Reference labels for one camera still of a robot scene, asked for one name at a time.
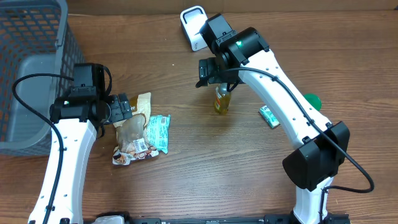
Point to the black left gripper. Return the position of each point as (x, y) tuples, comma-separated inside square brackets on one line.
[(121, 109)]

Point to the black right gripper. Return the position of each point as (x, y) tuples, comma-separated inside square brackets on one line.
[(212, 74)]

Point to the yellow Vim drink bottle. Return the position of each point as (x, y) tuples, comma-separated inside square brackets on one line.
[(222, 98)]

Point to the PanTree beige snack pouch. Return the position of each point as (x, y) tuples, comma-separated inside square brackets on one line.
[(133, 144)]

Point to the teal snack packet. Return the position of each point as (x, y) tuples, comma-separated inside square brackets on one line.
[(158, 132)]

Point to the teal Kleenex tissue pack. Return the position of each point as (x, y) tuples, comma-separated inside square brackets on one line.
[(269, 117)]

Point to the green lid jar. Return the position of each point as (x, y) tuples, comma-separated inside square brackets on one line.
[(314, 100)]

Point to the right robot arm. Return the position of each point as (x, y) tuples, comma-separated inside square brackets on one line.
[(319, 145)]

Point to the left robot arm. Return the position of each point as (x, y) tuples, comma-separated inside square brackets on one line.
[(76, 117)]

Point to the white barcode scanner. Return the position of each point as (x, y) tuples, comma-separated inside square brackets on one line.
[(192, 20)]

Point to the grey plastic basket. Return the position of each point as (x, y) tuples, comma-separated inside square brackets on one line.
[(38, 53)]

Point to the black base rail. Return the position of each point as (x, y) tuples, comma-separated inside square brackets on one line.
[(124, 217)]

